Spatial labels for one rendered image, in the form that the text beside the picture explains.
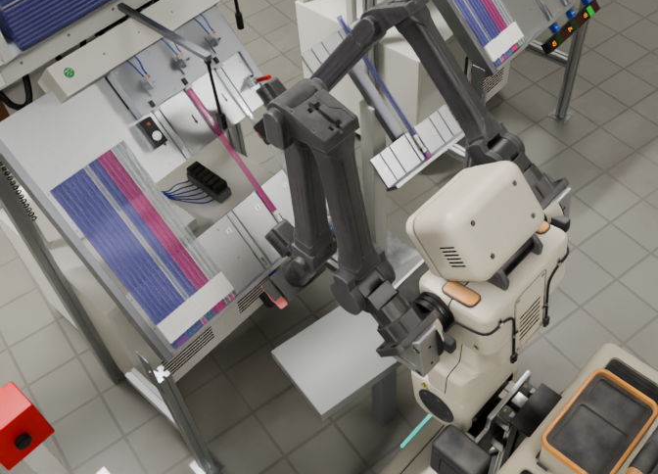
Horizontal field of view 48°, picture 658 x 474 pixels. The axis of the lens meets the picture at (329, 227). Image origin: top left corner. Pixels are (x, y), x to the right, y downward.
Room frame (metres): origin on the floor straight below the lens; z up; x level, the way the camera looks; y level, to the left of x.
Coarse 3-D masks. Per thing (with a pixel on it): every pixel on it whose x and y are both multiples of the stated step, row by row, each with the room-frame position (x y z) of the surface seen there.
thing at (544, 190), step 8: (528, 168) 1.03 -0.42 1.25; (536, 168) 1.04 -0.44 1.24; (528, 176) 1.01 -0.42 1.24; (536, 176) 1.01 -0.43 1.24; (544, 176) 1.01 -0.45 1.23; (536, 184) 1.00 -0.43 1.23; (544, 184) 1.00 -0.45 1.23; (552, 184) 1.01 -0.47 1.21; (560, 184) 1.00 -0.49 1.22; (568, 184) 1.01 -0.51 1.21; (536, 192) 0.99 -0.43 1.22; (544, 192) 0.98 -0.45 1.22; (552, 192) 0.99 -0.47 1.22; (544, 200) 0.97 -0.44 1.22; (544, 208) 0.95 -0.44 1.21
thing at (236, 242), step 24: (264, 192) 1.41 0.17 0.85; (288, 192) 1.43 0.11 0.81; (240, 216) 1.34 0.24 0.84; (264, 216) 1.36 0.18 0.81; (288, 216) 1.37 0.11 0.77; (216, 240) 1.27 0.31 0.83; (240, 240) 1.28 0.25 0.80; (264, 240) 1.30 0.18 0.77; (216, 264) 1.21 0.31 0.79; (240, 264) 1.23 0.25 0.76; (264, 264) 1.25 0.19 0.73; (240, 288) 1.18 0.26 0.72; (144, 312) 1.07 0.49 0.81
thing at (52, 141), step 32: (224, 64) 1.67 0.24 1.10; (96, 96) 1.48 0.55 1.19; (224, 96) 1.60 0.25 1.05; (256, 96) 1.63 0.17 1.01; (0, 128) 1.35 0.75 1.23; (32, 128) 1.37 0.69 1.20; (64, 128) 1.39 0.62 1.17; (96, 128) 1.42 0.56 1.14; (128, 128) 1.44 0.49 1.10; (160, 128) 1.47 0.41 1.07; (192, 128) 1.49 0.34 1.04; (32, 160) 1.31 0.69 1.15; (64, 160) 1.33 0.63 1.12; (160, 160) 1.40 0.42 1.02
